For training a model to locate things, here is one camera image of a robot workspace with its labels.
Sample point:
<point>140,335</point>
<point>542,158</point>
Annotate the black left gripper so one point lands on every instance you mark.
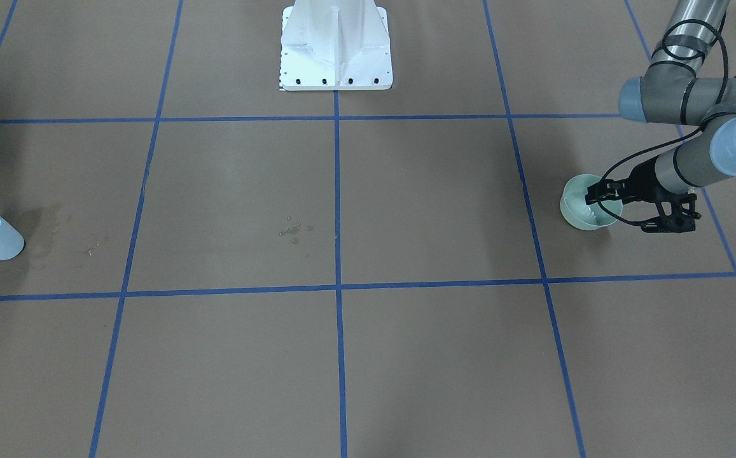
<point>640,181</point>

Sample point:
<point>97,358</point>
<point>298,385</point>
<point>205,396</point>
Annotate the mint green bowl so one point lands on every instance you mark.
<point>578,213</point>

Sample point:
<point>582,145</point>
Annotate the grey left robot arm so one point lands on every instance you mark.
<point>687,83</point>

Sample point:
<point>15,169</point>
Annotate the white metal pedestal base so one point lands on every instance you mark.
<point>335,46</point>

